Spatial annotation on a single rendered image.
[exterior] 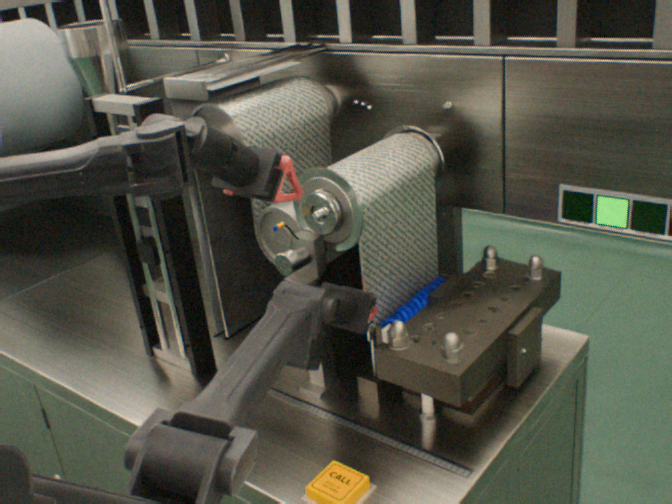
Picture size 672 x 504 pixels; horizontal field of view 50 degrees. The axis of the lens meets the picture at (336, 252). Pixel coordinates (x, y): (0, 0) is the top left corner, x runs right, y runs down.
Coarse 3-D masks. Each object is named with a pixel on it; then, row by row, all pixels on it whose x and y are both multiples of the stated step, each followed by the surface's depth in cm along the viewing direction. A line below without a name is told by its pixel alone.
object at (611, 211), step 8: (600, 200) 122; (608, 200) 122; (616, 200) 121; (624, 200) 120; (600, 208) 123; (608, 208) 122; (616, 208) 121; (624, 208) 120; (600, 216) 124; (608, 216) 123; (616, 216) 122; (624, 216) 121; (608, 224) 123; (616, 224) 122; (624, 224) 121
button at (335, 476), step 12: (336, 468) 109; (348, 468) 109; (312, 480) 107; (324, 480) 107; (336, 480) 107; (348, 480) 106; (360, 480) 106; (312, 492) 105; (324, 492) 105; (336, 492) 104; (348, 492) 104; (360, 492) 106
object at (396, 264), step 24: (408, 216) 127; (432, 216) 134; (384, 240) 122; (408, 240) 128; (432, 240) 135; (360, 264) 119; (384, 264) 124; (408, 264) 130; (432, 264) 137; (384, 288) 125; (408, 288) 132; (384, 312) 127
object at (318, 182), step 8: (424, 144) 131; (432, 160) 131; (304, 184) 119; (312, 184) 117; (320, 184) 116; (328, 184) 115; (336, 184) 114; (304, 192) 119; (336, 192) 115; (344, 192) 114; (344, 200) 114; (344, 208) 115; (344, 216) 116; (352, 216) 115; (344, 224) 116; (352, 224) 115; (336, 232) 118; (344, 232) 117; (328, 240) 120; (336, 240) 119
